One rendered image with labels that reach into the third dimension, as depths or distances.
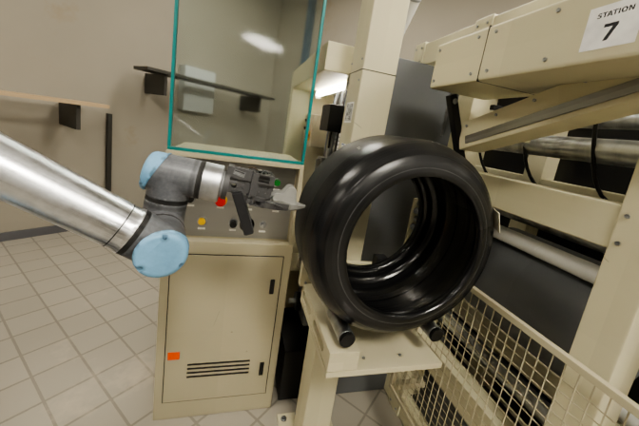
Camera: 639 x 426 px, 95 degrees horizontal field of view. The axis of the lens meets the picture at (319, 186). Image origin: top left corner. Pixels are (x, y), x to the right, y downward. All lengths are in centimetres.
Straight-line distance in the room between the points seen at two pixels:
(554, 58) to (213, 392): 180
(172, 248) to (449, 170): 64
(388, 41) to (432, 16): 312
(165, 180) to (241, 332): 102
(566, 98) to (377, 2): 62
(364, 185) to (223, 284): 92
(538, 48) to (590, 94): 16
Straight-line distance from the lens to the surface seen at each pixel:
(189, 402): 183
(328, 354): 90
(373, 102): 109
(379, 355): 103
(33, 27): 384
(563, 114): 98
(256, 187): 71
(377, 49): 112
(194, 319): 153
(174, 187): 72
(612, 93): 93
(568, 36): 86
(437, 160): 77
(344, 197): 69
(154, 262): 61
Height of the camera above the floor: 143
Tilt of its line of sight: 11 degrees down
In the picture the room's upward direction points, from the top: 9 degrees clockwise
